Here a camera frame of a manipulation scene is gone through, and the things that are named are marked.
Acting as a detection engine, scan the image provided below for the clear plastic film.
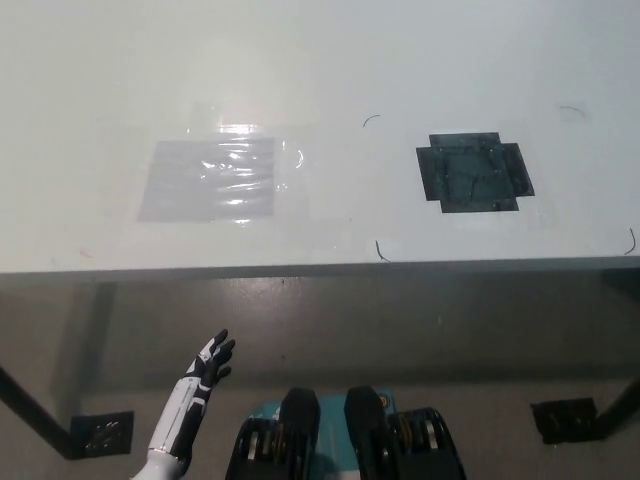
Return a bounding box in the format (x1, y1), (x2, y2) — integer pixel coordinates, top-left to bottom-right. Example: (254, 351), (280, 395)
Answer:
(97, 102), (352, 227)

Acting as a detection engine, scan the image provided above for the right table foot plate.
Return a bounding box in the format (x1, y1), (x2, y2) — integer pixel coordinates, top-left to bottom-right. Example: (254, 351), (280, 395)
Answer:
(530, 397), (600, 446)

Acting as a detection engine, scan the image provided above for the grey tape patch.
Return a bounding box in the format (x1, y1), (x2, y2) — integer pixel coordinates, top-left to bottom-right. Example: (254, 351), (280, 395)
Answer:
(138, 137), (278, 224)

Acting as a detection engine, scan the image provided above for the black teal robot body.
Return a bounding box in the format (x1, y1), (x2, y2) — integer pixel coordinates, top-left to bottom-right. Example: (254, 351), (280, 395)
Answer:
(224, 386), (469, 480)

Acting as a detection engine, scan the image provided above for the black tape mark patch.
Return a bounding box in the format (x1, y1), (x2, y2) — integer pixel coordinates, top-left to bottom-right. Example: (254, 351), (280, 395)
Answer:
(415, 131), (536, 215)

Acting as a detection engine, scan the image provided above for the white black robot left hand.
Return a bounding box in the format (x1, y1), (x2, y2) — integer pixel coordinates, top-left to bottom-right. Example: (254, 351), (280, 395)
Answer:
(147, 328), (237, 461)

